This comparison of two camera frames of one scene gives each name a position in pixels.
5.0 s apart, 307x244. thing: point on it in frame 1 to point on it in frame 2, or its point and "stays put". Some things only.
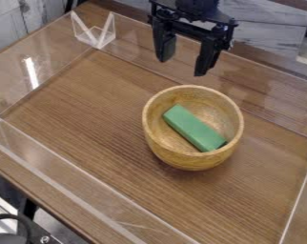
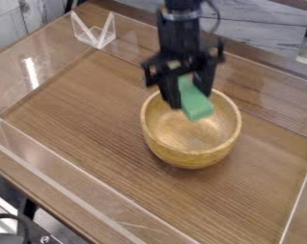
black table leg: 25,215 stays put
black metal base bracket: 40,235 stays put
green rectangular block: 193,128 to 196,102
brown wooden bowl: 192,127 stays put
